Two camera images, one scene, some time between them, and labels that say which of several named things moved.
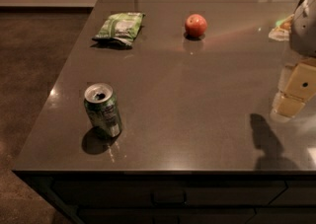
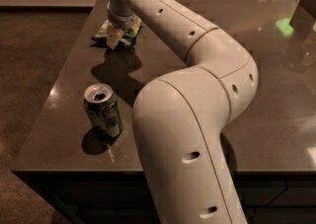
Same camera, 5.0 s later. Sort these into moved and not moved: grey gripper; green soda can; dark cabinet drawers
Moved: grey gripper
Not moved: dark cabinet drawers; green soda can
